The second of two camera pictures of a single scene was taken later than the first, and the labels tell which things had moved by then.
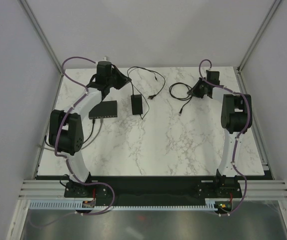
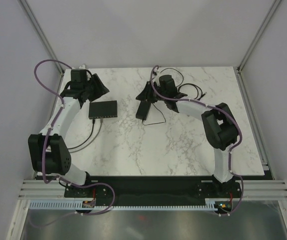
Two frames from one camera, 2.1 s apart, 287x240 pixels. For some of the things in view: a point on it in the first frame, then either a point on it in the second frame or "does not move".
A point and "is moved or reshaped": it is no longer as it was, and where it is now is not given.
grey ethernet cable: [85, 147] does not move
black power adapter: [137, 105] is moved or reshaped
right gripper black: [194, 91] to [146, 92]
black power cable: [151, 97] to [165, 120]
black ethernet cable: [93, 122] does not move
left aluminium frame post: [38, 29] does not move
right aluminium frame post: [276, 4] does not move
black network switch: [105, 109] does not move
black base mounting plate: [209, 188] does not move
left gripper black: [123, 79] to [99, 86]
